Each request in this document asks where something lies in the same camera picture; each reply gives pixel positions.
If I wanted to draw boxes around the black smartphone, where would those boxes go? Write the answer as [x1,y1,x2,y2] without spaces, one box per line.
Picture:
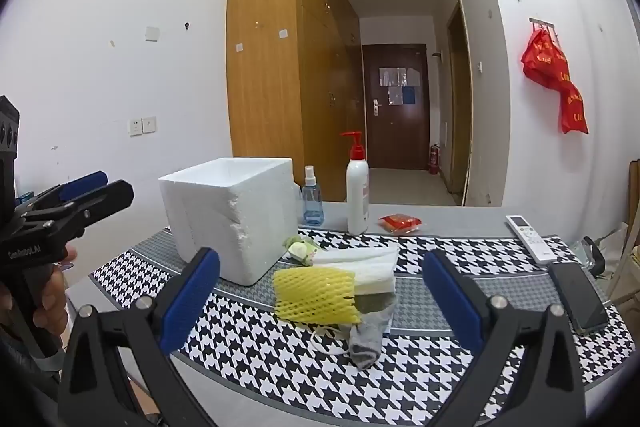
[547,261,611,336]

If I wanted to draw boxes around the dark brown door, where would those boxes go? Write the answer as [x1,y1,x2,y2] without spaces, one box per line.
[362,43,431,170]

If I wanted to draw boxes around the person's left forearm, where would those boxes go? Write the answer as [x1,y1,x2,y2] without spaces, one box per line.
[0,332,61,427]

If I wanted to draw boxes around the grey sock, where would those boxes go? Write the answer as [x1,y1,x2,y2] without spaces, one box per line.
[348,292,398,370]

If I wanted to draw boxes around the wooden wardrobe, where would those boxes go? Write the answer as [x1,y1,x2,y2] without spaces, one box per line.
[226,0,363,202]

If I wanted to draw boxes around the red snack packet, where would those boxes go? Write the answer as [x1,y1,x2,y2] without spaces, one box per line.
[378,213,422,235]

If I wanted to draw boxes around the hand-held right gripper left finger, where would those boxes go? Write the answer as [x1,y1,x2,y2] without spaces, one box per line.
[57,247,221,427]

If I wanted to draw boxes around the houndstooth table cloth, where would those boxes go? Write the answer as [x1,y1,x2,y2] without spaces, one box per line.
[90,227,621,427]

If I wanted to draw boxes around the person's left hand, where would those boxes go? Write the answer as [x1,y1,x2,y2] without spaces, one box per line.
[31,248,77,344]

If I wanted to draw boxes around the yellow foam fruit net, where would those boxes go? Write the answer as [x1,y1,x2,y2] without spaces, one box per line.
[272,268,362,325]

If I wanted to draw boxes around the white remote control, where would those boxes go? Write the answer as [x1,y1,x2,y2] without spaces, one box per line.
[505,214,558,265]

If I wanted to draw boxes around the white red pump bottle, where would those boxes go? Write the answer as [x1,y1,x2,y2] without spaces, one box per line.
[340,131,371,236]

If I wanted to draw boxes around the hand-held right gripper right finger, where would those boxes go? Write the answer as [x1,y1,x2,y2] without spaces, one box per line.
[422,249,586,427]

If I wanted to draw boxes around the red plastic bag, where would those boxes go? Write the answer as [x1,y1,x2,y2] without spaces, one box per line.
[557,82,589,135]
[521,28,571,90]

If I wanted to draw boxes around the green wet wipe packet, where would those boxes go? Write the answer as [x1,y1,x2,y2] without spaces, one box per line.
[284,234,321,265]

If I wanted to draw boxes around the white foam box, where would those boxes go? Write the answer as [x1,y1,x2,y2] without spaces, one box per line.
[158,157,299,285]

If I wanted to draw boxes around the blue spray bottle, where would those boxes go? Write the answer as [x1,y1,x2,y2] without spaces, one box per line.
[301,165,325,226]

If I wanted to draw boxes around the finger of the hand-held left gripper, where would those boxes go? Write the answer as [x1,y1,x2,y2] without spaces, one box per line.
[22,180,135,238]
[15,171,108,212]

